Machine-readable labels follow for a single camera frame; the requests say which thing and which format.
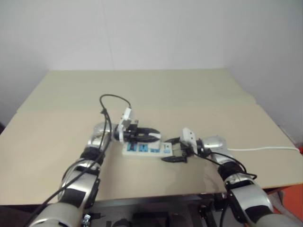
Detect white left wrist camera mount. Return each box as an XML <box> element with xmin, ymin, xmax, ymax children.
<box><xmin>117</xmin><ymin>107</ymin><xmax>136</xmax><ymax>144</ymax></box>

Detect silver metal clamp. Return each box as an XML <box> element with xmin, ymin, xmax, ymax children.
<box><xmin>81</xmin><ymin>213</ymin><xmax>92</xmax><ymax>227</ymax></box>

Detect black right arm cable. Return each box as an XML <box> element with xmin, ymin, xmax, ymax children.
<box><xmin>196</xmin><ymin>151</ymin><xmax>258</xmax><ymax>182</ymax></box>

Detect white power strip blue sockets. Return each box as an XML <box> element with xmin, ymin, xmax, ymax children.
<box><xmin>122</xmin><ymin>139</ymin><xmax>173</xmax><ymax>159</ymax></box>

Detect white power strip cord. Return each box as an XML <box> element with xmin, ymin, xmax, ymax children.
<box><xmin>226</xmin><ymin>146</ymin><xmax>300</xmax><ymax>152</ymax></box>

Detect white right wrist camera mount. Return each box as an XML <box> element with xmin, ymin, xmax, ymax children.
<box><xmin>180</xmin><ymin>127</ymin><xmax>198</xmax><ymax>155</ymax></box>

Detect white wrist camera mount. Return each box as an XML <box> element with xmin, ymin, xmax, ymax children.
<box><xmin>180</xmin><ymin>127</ymin><xmax>198</xmax><ymax>155</ymax></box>
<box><xmin>117</xmin><ymin>107</ymin><xmax>136</xmax><ymax>144</ymax></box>

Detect white charger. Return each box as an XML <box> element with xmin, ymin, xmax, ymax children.
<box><xmin>149</xmin><ymin>132</ymin><xmax>162</xmax><ymax>143</ymax></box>

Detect orange object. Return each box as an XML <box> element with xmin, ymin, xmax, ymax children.
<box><xmin>283</xmin><ymin>145</ymin><xmax>303</xmax><ymax>227</ymax></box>

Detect black table frame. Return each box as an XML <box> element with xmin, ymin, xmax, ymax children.
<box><xmin>94</xmin><ymin>193</ymin><xmax>226</xmax><ymax>227</ymax></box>

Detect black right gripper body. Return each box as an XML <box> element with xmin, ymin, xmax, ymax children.
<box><xmin>178</xmin><ymin>141</ymin><xmax>197</xmax><ymax>163</ymax></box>

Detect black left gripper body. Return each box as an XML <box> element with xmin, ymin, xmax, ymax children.
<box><xmin>123</xmin><ymin>122</ymin><xmax>143</xmax><ymax>145</ymax></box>

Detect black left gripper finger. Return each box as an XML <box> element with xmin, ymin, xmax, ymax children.
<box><xmin>138</xmin><ymin>133</ymin><xmax>158</xmax><ymax>143</ymax></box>
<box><xmin>138</xmin><ymin>127</ymin><xmax>160</xmax><ymax>135</ymax></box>

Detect dark rounded shape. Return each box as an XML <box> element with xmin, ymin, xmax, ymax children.
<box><xmin>113</xmin><ymin>218</ymin><xmax>134</xmax><ymax>227</ymax></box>

